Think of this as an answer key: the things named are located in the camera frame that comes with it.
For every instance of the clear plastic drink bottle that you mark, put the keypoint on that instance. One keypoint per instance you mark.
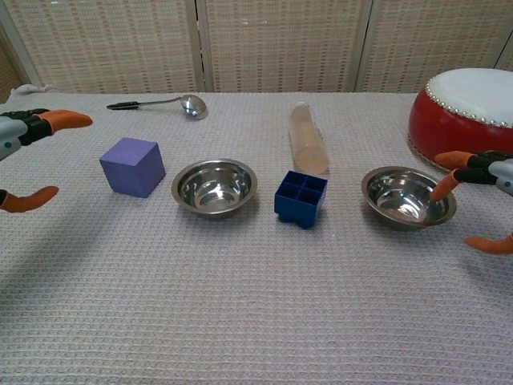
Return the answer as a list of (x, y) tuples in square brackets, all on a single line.
[(308, 140)]

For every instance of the purple foam cube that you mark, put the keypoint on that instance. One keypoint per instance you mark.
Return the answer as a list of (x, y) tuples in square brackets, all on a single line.
[(132, 168)]

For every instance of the stainless steel bowl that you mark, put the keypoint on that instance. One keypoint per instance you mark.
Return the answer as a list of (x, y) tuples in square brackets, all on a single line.
[(214, 192), (401, 200)]

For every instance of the woven fringed tablecloth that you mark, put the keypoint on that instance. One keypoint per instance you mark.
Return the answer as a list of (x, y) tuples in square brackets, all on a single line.
[(240, 301)]

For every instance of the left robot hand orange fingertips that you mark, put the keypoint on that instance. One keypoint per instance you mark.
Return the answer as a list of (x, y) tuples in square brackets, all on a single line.
[(40, 120)]

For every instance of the beige woven folding screen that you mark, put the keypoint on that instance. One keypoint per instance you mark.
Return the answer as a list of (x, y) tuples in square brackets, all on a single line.
[(280, 44)]

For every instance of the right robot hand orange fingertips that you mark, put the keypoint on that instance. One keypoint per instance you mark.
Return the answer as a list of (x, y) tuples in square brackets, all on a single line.
[(491, 168)]

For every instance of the red drum white skin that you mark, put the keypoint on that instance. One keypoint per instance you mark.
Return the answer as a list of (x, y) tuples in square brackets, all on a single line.
[(453, 132)]

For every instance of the blue plastic building block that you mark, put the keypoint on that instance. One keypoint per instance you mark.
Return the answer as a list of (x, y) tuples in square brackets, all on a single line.
[(298, 200)]

